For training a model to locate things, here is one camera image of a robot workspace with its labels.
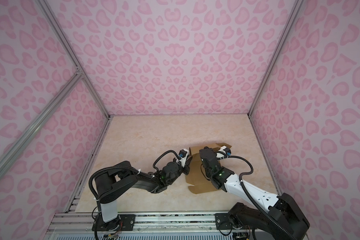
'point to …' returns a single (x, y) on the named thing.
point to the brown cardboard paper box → (201, 184)
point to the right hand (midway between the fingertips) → (201, 145)
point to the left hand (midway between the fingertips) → (192, 154)
